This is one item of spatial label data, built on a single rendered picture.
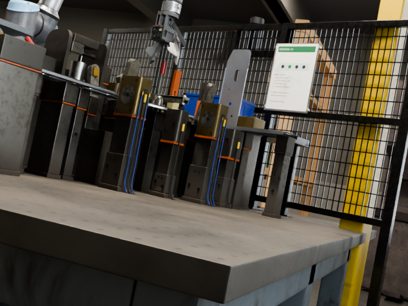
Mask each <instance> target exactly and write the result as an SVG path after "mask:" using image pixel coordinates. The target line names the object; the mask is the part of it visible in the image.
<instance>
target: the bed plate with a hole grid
mask: <svg viewBox="0 0 408 306"><path fill-rule="evenodd" d="M133 192H134V194H127V193H125V192H119V191H114V190H111V189H106V188H101V187H98V185H92V184H89V183H84V182H80V181H76V180H74V179H73V180H65V179H55V178H48V177H43V176H40V175H35V174H31V173H28V172H24V170H23V173H22V174H20V176H19V177H18V176H14V175H6V174H0V243H2V244H5V245H9V246H12V247H16V248H20V249H23V250H27V251H31V252H34V253H38V254H42V255H45V256H49V257H53V258H56V259H60V260H64V261H67V262H71V263H74V264H78V265H82V266H85V267H89V268H93V269H96V270H100V271H104V272H107V273H111V274H115V275H118V276H122V277H126V278H129V279H133V280H136V281H140V282H144V283H147V284H151V285H155V286H158V287H162V288H166V289H169V290H173V291H177V292H179V293H184V294H188V295H191V296H195V297H198V298H202V299H206V300H209V301H213V302H216V303H220V304H225V303H227V302H230V301H232V300H235V299H237V298H239V297H241V296H244V295H246V294H248V293H250V292H253V291H255V290H258V289H260V288H262V287H264V286H266V285H269V284H272V283H273V282H275V281H278V280H280V279H283V278H285V277H287V276H289V275H292V274H294V273H297V272H298V271H301V270H303V269H306V268H308V267H310V266H312V265H315V264H317V263H320V262H322V261H323V260H326V259H329V258H331V257H333V256H335V255H337V254H340V253H343V252H345V251H347V250H349V249H351V248H354V247H356V246H358V245H360V244H363V243H365V240H366V233H361V232H357V231H352V230H349V229H343V228H339V223H338V222H332V221H328V220H322V219H317V218H314V217H308V216H303V215H299V214H293V213H290V212H288V214H287V215H289V216H292V217H286V216H281V218H280V219H277V218H272V217H268V216H263V215H262V212H264V211H261V210H256V209H250V208H249V210H247V209H233V208H232V209H229V208H224V207H219V206H217V207H214V206H208V205H202V204H198V203H193V202H188V201H185V200H181V198H182V197H179V196H177V197H174V199H175V200H171V199H167V198H163V197H157V196H154V195H150V194H149V193H148V192H142V191H137V190H134V189H133Z"/></svg>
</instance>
